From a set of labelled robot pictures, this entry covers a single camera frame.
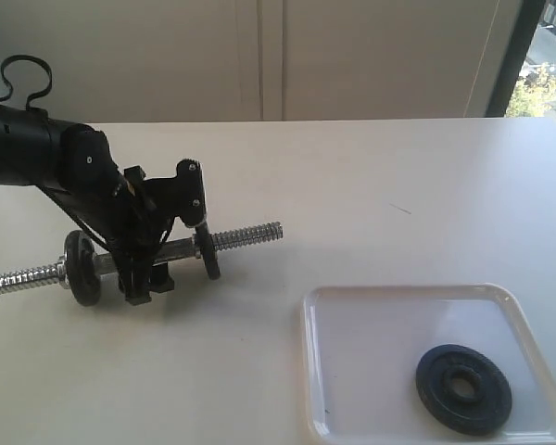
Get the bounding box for black window frame post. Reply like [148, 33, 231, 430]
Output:
[484, 0, 546, 118]

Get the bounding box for chrome threaded dumbbell bar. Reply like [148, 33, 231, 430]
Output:
[0, 222, 284, 295]

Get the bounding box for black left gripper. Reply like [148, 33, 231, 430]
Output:
[39, 173, 176, 306]

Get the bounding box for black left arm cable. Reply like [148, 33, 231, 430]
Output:
[0, 55, 53, 112]

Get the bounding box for black weight plate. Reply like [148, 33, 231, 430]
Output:
[415, 344, 512, 437]
[195, 222, 221, 280]
[64, 230, 101, 307]

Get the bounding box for white plastic tray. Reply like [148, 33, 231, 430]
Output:
[301, 284, 556, 444]

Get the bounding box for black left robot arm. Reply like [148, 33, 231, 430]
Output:
[0, 98, 182, 306]

